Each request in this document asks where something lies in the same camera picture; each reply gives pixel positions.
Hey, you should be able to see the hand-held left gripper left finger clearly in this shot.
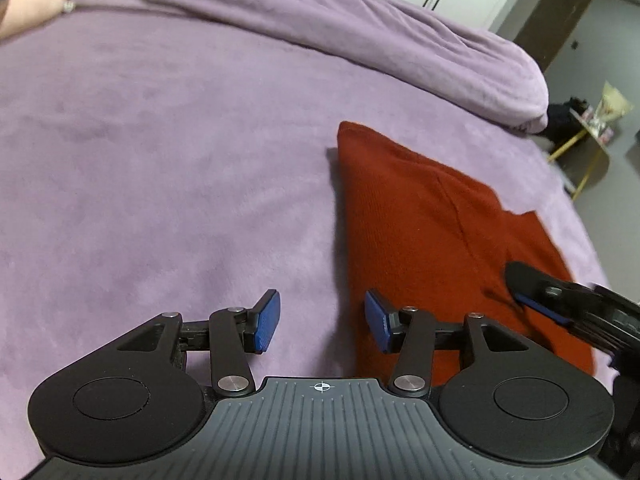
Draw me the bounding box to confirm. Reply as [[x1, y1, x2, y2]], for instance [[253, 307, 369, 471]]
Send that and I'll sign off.
[[117, 288, 282, 399]]

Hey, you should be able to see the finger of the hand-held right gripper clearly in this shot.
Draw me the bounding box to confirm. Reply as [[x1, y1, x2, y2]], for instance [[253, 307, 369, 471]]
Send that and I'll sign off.
[[504, 260, 576, 332]]

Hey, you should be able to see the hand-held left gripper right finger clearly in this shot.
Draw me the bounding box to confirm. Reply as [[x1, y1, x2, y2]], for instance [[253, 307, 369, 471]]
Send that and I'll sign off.
[[363, 289, 532, 399]]

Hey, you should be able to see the dark red knit cardigan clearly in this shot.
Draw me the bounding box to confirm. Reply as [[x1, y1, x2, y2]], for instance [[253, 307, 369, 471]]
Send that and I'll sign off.
[[336, 121, 597, 378]]

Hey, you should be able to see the dark clothes pile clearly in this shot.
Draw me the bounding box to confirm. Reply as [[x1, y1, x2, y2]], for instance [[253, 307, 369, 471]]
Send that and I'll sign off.
[[541, 97, 592, 145]]

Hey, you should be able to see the side table with yellow legs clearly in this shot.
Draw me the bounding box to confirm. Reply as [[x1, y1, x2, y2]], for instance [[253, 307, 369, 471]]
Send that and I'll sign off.
[[547, 110, 617, 202]]

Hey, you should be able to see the purple fleece bed blanket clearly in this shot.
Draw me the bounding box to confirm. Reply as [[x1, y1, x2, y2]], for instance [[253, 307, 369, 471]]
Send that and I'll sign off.
[[0, 5, 618, 480]]

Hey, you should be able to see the yellowish snack bag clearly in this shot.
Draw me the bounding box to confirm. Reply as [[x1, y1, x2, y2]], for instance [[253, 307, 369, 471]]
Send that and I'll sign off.
[[591, 80, 629, 130]]

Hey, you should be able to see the brown wooden door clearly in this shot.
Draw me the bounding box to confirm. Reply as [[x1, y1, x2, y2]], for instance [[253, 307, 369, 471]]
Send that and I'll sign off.
[[514, 0, 598, 72]]

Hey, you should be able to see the purple duvet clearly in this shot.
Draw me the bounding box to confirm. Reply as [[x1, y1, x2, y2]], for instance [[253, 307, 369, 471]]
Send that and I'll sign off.
[[75, 0, 551, 135]]

